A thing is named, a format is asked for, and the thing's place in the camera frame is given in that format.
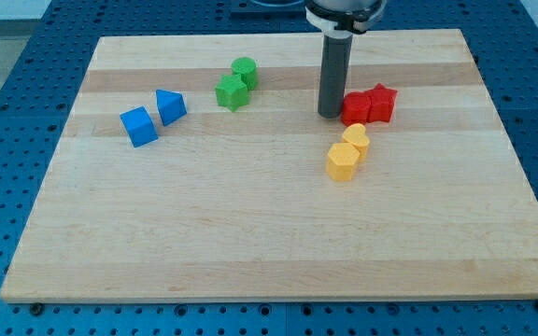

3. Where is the red hexagon block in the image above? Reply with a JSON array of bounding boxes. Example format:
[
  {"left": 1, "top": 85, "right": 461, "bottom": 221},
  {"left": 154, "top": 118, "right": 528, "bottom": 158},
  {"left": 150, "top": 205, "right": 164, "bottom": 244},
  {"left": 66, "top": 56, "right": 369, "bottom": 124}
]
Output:
[{"left": 341, "top": 91, "right": 372, "bottom": 126}]

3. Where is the green star block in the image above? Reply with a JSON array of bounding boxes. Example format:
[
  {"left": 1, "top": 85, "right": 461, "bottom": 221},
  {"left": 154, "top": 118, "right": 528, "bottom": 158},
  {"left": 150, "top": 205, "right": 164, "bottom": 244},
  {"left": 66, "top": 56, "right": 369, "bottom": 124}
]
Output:
[{"left": 215, "top": 74, "right": 249, "bottom": 112}]

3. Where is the red star block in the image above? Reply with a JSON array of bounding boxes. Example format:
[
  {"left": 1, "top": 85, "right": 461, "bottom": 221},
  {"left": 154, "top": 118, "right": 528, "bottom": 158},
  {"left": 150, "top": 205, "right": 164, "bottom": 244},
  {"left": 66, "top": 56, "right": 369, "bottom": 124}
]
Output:
[{"left": 364, "top": 83, "right": 398, "bottom": 123}]

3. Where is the green cylinder block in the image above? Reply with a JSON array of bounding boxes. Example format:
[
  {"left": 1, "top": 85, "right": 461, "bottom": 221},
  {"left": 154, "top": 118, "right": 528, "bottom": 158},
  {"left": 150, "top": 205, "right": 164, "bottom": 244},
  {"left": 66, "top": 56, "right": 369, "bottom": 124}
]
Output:
[{"left": 231, "top": 57, "right": 258, "bottom": 91}]

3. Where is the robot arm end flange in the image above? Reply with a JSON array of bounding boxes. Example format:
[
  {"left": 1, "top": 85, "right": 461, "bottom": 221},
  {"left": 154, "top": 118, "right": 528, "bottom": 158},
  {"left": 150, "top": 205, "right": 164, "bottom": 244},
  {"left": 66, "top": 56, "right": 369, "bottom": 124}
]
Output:
[{"left": 304, "top": 0, "right": 388, "bottom": 38}]

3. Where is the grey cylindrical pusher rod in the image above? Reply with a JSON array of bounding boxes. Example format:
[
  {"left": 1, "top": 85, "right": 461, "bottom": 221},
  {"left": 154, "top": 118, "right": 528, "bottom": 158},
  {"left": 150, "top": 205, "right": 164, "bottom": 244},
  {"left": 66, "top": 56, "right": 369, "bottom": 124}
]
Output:
[{"left": 318, "top": 35, "right": 353, "bottom": 119}]

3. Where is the wooden board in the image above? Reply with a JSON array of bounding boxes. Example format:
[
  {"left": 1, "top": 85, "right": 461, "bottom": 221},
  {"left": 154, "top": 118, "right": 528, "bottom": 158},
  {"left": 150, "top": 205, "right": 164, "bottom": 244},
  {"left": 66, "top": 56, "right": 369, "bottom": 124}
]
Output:
[{"left": 0, "top": 29, "right": 538, "bottom": 303}]

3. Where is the yellow hexagon block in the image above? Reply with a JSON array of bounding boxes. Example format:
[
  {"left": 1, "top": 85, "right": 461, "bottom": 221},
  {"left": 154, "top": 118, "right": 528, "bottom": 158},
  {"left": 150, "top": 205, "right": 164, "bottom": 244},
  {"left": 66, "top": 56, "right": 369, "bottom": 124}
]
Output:
[{"left": 326, "top": 143, "right": 360, "bottom": 182}]

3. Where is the blue cube block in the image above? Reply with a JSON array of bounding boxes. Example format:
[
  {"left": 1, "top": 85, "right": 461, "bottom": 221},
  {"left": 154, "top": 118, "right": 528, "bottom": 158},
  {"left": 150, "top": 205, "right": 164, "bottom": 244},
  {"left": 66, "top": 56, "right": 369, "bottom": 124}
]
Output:
[{"left": 120, "top": 106, "right": 158, "bottom": 147}]

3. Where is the yellow heart block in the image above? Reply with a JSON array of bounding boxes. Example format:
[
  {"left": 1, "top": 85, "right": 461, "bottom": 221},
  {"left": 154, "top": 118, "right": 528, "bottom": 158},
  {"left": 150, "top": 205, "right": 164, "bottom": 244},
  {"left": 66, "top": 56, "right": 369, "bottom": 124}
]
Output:
[{"left": 341, "top": 123, "right": 371, "bottom": 161}]

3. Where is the blue triangle block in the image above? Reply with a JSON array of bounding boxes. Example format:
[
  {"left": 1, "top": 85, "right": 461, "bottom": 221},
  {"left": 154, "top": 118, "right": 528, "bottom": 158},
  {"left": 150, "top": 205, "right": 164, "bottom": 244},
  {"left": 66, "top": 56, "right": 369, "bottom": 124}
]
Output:
[{"left": 156, "top": 90, "right": 187, "bottom": 126}]

